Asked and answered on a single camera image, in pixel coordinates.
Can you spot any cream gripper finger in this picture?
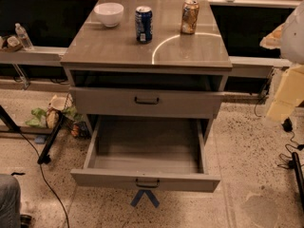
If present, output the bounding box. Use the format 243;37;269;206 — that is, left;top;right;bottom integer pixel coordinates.
259;24;283;49

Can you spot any blue pepsi can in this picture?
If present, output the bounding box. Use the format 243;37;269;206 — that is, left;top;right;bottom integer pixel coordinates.
135;6;153;44

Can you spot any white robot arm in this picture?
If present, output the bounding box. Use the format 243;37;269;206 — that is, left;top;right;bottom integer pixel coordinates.
259;1;304;65

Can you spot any gold brown soda can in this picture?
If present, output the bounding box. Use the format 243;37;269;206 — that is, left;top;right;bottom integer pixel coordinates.
180;0;200;34

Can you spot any grey drawer cabinet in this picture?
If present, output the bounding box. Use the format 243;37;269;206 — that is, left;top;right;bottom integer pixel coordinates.
61;0;232;133

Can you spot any open grey lower drawer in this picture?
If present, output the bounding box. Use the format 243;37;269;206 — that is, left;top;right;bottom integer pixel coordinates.
71;116;220;193

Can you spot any closed grey upper drawer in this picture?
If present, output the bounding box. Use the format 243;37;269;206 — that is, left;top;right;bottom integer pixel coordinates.
70;87;222;119

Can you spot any black power adapter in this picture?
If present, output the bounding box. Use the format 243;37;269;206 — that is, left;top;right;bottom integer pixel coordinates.
282;118;293;132

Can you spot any black stand right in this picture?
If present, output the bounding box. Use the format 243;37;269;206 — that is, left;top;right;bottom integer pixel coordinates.
292;152;304;210

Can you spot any white ceramic bowl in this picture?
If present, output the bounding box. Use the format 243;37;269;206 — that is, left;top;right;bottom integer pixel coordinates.
93;3;124;28

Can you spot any blue tape cross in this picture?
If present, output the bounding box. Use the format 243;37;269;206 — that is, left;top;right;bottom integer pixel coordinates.
129;189;161;209

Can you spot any clear plastic water bottle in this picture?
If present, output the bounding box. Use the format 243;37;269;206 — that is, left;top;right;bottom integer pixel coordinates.
15;23;34;50

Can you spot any black tripod leg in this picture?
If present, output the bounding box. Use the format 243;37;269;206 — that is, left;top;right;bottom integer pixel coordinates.
37;113;65;164

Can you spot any brown basket with items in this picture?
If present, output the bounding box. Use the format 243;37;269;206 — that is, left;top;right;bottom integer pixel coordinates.
0;35;22;52

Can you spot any grey trouser leg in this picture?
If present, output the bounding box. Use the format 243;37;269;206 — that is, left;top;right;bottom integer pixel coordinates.
0;174;21;228

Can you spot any black shoe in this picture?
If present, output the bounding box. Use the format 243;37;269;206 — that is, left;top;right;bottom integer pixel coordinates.
20;215;32;228

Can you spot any black floor cable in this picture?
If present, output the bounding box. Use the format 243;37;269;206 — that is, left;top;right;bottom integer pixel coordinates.
17;130;71;228

